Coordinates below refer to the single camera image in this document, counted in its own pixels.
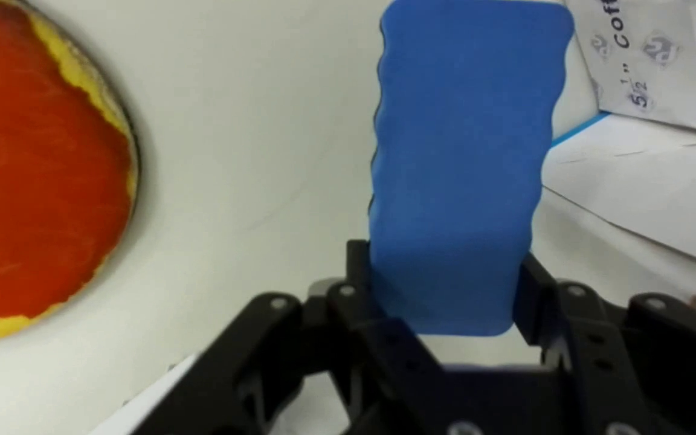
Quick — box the white printed box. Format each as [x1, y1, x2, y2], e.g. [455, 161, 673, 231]
[540, 111, 696, 267]

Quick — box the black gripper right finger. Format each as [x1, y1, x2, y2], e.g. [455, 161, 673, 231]
[511, 251, 696, 435]

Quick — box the red table tennis paddle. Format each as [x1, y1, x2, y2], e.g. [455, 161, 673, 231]
[0, 0, 142, 350]

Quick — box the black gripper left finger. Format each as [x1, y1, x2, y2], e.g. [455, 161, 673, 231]
[132, 238, 450, 435]

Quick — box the white patterned tissue box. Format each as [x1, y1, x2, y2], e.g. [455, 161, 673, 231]
[564, 0, 696, 140]

